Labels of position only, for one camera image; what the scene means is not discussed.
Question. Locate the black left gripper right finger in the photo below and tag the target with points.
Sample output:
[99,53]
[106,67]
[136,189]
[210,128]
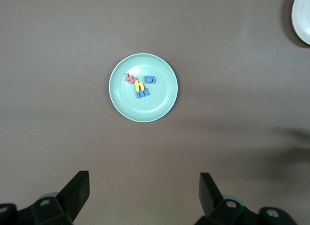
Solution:
[218,210]

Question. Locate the yellow foam letter h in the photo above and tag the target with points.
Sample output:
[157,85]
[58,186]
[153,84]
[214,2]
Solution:
[139,86]

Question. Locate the green plate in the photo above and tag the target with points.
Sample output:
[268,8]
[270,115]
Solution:
[145,108]

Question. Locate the blue foam letter m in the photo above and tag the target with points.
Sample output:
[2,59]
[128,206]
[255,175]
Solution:
[143,94]

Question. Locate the blue foam letter g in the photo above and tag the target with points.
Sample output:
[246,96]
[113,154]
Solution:
[150,79]

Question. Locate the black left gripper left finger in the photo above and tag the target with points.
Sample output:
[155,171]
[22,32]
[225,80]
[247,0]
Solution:
[60,205]

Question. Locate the red foam letter w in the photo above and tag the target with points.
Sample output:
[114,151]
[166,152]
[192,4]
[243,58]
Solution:
[130,78]

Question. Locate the beige plate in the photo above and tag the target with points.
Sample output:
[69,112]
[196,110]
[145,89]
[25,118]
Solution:
[302,16]

